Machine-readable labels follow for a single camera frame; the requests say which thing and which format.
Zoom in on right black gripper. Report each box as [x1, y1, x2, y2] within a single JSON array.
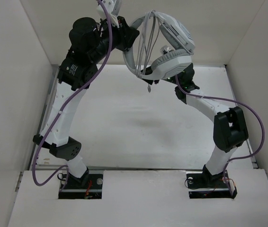
[[137, 57, 182, 86]]

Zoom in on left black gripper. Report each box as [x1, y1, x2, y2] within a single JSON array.
[[89, 14, 140, 63]]

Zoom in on grey white headphones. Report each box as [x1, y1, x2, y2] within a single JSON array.
[[123, 10, 195, 80]]

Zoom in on grey headphone cable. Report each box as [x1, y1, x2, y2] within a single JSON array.
[[135, 9, 160, 93]]

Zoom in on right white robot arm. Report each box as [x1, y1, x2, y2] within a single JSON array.
[[165, 64, 249, 186]]

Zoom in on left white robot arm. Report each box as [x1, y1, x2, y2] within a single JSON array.
[[33, 16, 139, 188]]

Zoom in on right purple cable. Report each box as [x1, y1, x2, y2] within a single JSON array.
[[175, 74, 265, 185]]

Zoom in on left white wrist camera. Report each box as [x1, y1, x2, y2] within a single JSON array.
[[97, 0, 122, 28]]

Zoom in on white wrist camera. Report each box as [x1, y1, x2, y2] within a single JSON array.
[[97, 0, 122, 28], [160, 45, 173, 55]]

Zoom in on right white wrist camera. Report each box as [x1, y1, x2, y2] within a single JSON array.
[[160, 45, 173, 55]]

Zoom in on left aluminium rail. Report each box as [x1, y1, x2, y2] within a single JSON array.
[[28, 65, 65, 171]]

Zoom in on aluminium rail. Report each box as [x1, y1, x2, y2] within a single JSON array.
[[36, 165, 202, 171], [28, 65, 65, 171]]

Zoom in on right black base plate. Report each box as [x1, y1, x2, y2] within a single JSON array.
[[184, 172, 238, 199]]

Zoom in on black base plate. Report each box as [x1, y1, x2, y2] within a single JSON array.
[[57, 171, 103, 200], [184, 172, 238, 199]]

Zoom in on front aluminium rail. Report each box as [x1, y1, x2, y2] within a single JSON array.
[[36, 165, 202, 171]]

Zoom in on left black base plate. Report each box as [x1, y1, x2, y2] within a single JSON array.
[[57, 171, 103, 200]]

